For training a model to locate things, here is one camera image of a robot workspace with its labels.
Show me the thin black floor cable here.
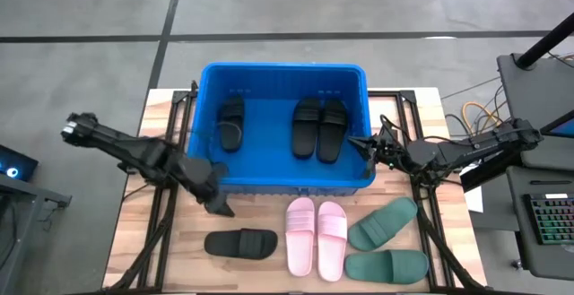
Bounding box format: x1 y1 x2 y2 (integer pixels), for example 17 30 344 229
440 76 502 101

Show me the orange cable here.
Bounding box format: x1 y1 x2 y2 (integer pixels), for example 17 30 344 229
461 100 506 137

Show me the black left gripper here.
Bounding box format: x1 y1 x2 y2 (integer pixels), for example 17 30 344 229
186 171 236 217

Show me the black slanted stand bar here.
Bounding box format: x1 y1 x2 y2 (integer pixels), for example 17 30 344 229
457 151 526 194

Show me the grey metal cart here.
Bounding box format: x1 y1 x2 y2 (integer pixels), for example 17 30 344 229
0 172 73 295

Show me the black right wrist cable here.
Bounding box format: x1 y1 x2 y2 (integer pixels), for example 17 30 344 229
378 114 407 146

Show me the white paper sheet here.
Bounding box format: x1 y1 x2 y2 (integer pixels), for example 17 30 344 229
463 162 485 214

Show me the grey desk with keyboard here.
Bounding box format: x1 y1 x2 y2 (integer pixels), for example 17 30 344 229
505 165 574 282

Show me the black device with blue light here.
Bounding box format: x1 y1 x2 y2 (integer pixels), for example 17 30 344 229
0 144 40 183

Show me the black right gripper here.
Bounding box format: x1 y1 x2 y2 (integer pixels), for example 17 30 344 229
347 135 416 180

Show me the black round pole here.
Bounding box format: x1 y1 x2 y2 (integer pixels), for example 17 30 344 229
514 11 574 70

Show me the pink slide sandal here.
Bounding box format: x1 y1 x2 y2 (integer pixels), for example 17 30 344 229
316 201 349 282
284 196 317 277

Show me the black aluminium table frame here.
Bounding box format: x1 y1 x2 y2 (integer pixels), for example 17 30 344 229
101 79 494 295

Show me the green slide sandal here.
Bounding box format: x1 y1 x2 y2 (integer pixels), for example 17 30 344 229
347 196 419 252
344 248 431 285

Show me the tablet with blue screen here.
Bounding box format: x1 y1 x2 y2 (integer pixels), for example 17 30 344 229
539 109 574 140

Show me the black slide sandal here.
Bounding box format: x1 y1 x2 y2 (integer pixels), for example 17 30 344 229
204 228 279 261
218 95 247 154
291 97 323 161
316 98 350 165

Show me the backlit black keyboard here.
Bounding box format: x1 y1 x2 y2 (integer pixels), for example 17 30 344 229
522 192 574 247

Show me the grey desk top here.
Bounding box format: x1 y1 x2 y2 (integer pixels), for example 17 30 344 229
496 52 574 171

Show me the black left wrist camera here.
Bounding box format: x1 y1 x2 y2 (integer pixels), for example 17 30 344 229
210 161 230 180

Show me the blue plastic bin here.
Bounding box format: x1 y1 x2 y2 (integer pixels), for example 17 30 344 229
186 61 377 197

